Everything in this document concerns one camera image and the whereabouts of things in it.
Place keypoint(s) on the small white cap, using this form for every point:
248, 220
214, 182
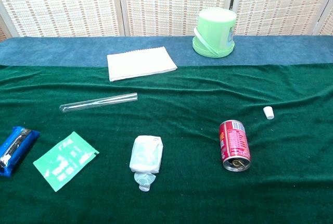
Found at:
268, 112

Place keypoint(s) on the red soda can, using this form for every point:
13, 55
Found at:
234, 143

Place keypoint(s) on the cream spiral notepad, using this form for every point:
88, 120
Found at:
140, 63

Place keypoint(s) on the dark green velvet cloth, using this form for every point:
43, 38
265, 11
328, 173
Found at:
182, 104

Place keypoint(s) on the green printed sachet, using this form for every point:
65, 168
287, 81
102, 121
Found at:
65, 161

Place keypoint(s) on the light green plastic bucket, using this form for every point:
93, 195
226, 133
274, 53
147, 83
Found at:
213, 31

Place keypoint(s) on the blue cookie packet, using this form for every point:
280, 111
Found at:
15, 148

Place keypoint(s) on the clear glass test tube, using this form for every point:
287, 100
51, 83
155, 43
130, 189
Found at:
99, 102

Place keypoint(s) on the blue table cloth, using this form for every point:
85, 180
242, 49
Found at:
52, 52

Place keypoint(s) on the woven bamboo folding screen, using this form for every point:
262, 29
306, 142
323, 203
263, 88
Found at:
65, 0

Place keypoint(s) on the small white green bottle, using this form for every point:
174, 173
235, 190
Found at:
145, 153

